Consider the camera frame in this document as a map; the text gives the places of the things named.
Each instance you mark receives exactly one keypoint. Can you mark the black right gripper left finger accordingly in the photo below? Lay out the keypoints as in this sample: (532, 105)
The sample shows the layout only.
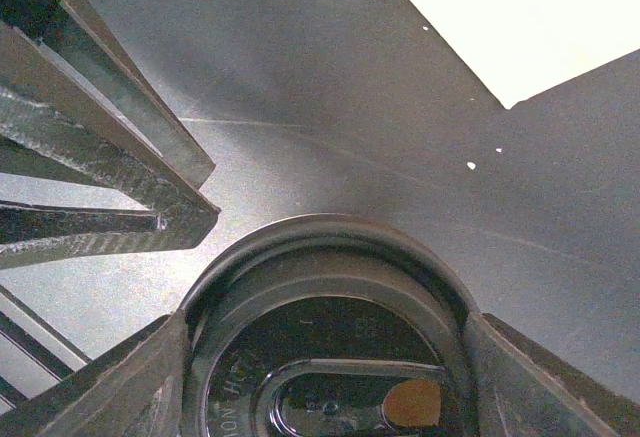
(134, 389)

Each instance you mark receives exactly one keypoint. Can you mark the orange paper bag white handles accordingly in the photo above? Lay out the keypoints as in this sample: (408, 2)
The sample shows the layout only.
(520, 48)

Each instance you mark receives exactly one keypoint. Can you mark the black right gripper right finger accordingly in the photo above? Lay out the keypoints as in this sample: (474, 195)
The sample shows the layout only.
(525, 390)

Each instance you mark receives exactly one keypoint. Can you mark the black cup lid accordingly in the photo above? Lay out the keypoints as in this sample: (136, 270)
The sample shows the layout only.
(327, 325)

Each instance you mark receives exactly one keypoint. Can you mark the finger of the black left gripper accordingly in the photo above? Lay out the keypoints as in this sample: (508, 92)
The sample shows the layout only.
(75, 108)

